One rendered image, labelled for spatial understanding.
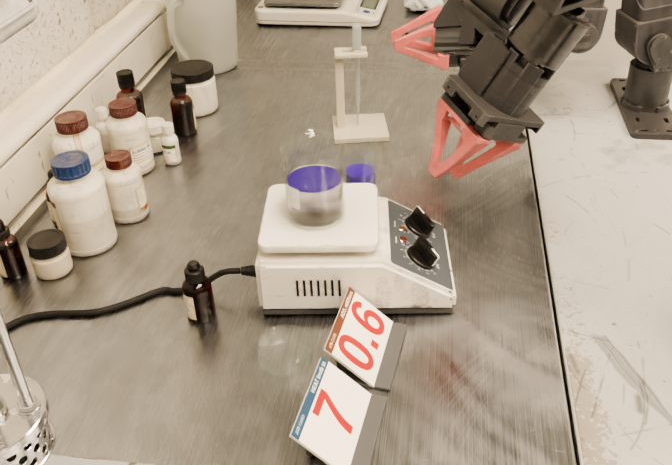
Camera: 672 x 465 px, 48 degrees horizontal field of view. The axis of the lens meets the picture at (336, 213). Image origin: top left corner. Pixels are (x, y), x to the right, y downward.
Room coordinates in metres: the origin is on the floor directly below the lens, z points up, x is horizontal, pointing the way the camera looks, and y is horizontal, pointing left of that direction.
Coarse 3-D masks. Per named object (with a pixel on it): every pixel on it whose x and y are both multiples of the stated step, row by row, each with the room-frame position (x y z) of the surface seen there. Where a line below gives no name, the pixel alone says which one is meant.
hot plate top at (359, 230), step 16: (272, 192) 0.69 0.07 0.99; (352, 192) 0.69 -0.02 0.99; (368, 192) 0.68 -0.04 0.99; (272, 208) 0.66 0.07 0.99; (352, 208) 0.65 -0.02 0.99; (368, 208) 0.65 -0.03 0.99; (272, 224) 0.63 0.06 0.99; (288, 224) 0.63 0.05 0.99; (352, 224) 0.62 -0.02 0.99; (368, 224) 0.62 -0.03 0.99; (272, 240) 0.60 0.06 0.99; (288, 240) 0.60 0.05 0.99; (304, 240) 0.60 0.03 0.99; (320, 240) 0.60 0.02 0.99; (336, 240) 0.60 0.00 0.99; (352, 240) 0.60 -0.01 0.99; (368, 240) 0.59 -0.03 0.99
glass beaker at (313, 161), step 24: (288, 144) 0.66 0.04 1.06; (312, 144) 0.67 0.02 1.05; (336, 144) 0.66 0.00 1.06; (288, 168) 0.63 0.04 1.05; (312, 168) 0.61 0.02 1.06; (336, 168) 0.62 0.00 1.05; (288, 192) 0.63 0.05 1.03; (312, 192) 0.61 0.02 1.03; (336, 192) 0.62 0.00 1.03; (288, 216) 0.63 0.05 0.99; (312, 216) 0.61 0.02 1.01; (336, 216) 0.62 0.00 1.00
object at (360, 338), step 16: (352, 304) 0.56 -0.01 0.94; (368, 304) 0.57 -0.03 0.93; (352, 320) 0.54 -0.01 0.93; (368, 320) 0.55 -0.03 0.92; (384, 320) 0.56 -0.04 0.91; (352, 336) 0.52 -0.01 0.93; (368, 336) 0.53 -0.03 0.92; (336, 352) 0.50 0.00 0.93; (352, 352) 0.51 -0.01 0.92; (368, 352) 0.52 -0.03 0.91; (368, 368) 0.50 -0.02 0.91
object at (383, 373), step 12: (348, 288) 0.58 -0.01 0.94; (396, 324) 0.57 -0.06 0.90; (384, 336) 0.55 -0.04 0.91; (396, 336) 0.55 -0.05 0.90; (324, 348) 0.50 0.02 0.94; (384, 348) 0.53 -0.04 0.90; (396, 348) 0.53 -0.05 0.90; (336, 360) 0.51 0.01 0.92; (384, 360) 0.52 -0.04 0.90; (396, 360) 0.52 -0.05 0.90; (348, 372) 0.50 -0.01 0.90; (372, 372) 0.50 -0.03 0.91; (384, 372) 0.50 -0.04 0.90; (360, 384) 0.49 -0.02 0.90; (372, 384) 0.48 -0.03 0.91; (384, 384) 0.49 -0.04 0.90
